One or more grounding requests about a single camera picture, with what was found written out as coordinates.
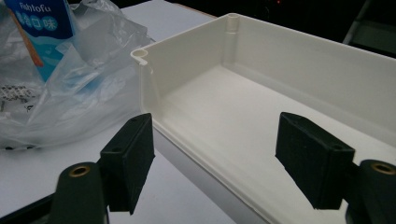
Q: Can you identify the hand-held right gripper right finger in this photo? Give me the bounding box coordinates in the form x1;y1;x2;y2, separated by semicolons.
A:
275;111;356;211

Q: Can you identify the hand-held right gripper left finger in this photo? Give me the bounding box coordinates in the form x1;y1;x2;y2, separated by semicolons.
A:
99;112;156;217

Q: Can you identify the clear plastic bag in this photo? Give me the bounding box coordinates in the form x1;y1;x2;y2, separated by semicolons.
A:
0;0;156;151

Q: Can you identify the white plastic box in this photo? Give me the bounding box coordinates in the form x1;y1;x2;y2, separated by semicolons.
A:
130;12;396;224

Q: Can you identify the blue snack packet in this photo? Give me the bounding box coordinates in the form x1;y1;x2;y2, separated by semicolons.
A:
3;0;78;83

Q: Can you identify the grey metal stand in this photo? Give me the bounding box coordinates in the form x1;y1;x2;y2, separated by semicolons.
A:
342;0;396;58

